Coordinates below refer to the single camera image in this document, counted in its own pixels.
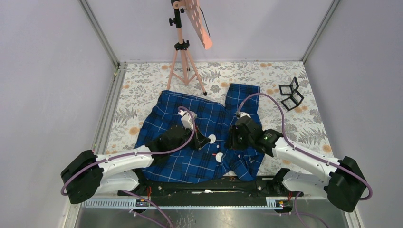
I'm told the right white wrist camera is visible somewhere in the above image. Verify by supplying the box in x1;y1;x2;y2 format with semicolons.
235;112;251;119

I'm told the pink tripod stand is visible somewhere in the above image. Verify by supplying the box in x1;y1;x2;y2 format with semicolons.
167;0;208;96

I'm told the pink perforated board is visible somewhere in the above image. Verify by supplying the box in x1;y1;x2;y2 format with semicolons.
184;0;213;50

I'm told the floral table mat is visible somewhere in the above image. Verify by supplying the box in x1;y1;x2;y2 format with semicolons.
98;61;333;157

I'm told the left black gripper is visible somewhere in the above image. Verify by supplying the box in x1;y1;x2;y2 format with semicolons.
169;124;211;154

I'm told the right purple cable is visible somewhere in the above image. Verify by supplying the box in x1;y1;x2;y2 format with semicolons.
236;93;374;228

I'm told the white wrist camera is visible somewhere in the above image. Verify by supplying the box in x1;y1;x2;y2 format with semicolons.
178;110;197;130
235;112;251;119

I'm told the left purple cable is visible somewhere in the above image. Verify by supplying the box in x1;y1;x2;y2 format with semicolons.
60;106;196;228

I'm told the black jewelry box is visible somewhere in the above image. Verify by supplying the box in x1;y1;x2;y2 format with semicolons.
281;90;304;111

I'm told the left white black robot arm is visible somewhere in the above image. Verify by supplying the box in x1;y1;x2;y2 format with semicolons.
60;126;216;204

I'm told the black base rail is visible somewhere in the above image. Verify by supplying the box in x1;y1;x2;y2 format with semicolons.
118;176;297;203

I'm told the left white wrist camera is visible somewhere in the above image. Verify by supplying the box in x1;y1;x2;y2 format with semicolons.
178;110;197;130

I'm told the purple cable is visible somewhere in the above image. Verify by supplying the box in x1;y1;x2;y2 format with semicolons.
60;106;196;228
236;93;374;228

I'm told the grey slotted cable duct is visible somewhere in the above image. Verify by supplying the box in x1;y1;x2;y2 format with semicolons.
82;195;283;210

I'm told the blue plaid shirt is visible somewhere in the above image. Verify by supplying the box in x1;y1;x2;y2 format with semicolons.
136;84;264;183

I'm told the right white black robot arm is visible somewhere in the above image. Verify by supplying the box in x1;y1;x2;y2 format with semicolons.
229;113;366;212

